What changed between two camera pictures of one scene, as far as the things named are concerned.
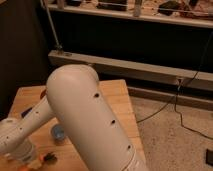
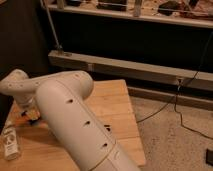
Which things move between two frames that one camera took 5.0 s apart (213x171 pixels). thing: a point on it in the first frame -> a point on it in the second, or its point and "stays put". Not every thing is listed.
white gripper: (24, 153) -> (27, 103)
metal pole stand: (59, 49) stays put
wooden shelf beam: (158, 18) stays put
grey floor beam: (201, 79) stays put
